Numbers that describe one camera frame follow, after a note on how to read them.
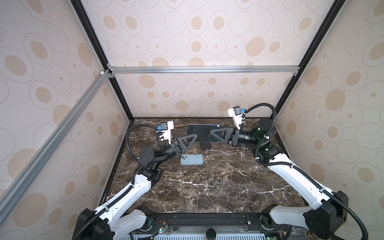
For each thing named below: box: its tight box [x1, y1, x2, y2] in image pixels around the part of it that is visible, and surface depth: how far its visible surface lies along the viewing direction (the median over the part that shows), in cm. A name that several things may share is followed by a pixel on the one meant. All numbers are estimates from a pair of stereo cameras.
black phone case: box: [199, 142, 212, 150], surface depth 105 cm
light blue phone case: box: [180, 154, 204, 166], surface depth 99 cm
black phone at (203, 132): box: [186, 124, 223, 142], surface depth 59 cm
